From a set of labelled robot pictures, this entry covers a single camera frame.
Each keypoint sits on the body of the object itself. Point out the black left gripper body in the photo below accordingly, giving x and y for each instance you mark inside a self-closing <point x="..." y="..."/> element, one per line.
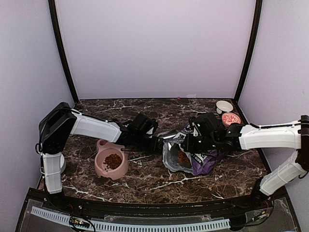
<point x="152" y="148"/>

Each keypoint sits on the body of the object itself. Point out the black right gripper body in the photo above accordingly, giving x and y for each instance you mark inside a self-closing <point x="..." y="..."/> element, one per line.
<point x="207" y="143"/>

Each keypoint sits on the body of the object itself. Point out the purple white pet food bag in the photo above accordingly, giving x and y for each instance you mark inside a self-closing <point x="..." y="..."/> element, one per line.
<point x="176" y="159"/>

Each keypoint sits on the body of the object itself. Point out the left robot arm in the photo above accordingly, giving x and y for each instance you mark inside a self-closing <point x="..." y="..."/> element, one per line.
<point x="63" y="123"/>

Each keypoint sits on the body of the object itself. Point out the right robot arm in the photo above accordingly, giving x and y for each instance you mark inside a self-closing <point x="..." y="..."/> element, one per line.
<point x="295" y="134"/>

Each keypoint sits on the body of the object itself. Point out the pink double pet bowl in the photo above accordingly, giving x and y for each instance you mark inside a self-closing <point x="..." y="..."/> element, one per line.
<point x="104" y="149"/>

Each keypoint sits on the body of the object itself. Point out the red patterned bowl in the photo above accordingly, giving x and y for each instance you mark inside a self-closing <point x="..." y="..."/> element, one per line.
<point x="230" y="118"/>

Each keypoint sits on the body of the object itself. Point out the black white dotted cup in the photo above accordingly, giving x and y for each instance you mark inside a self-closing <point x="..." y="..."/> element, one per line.
<point x="223" y="107"/>

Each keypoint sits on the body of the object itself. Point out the white grey ceramic bowl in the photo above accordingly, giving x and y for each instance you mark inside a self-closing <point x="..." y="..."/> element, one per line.
<point x="62" y="163"/>

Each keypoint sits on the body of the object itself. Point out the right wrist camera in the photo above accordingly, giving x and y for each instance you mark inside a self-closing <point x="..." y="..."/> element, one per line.
<point x="206" y="125"/>

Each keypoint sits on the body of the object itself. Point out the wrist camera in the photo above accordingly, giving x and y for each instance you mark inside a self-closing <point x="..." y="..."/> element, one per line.
<point x="142" y="125"/>
<point x="206" y="125"/>

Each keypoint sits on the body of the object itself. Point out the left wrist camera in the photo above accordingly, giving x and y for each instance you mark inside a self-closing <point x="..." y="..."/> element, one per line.
<point x="142" y="125"/>

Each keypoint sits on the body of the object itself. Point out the black front table rail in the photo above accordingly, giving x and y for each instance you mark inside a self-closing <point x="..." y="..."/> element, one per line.
<point x="236" y="207"/>

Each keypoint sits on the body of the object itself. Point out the grey slotted cable duct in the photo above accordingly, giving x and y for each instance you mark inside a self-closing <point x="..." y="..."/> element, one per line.
<point x="128" y="224"/>

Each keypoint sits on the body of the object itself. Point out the black left frame post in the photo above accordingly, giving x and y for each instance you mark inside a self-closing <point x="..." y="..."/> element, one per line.
<point x="61" y="50"/>

